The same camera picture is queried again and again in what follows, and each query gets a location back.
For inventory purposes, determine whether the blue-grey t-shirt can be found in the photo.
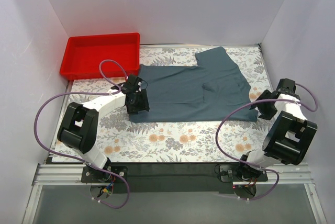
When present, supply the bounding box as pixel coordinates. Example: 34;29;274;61
129;47;251;123

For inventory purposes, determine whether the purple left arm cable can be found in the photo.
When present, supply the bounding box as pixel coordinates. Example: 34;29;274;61
33;60;130;209

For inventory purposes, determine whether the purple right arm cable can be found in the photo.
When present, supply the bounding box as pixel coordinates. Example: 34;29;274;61
216;83;319;201

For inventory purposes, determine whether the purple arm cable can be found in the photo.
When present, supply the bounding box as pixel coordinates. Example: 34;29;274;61
216;83;319;201
33;60;130;209

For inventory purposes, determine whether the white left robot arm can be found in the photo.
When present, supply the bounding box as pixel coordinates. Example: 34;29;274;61
57;75;150;169

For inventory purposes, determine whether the red plastic tray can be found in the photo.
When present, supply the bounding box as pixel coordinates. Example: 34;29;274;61
60;32;140;81

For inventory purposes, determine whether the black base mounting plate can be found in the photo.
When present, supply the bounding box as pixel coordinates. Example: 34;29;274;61
81;162;267;195

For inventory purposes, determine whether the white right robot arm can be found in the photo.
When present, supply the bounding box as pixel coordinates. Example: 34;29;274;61
241;79;318;170

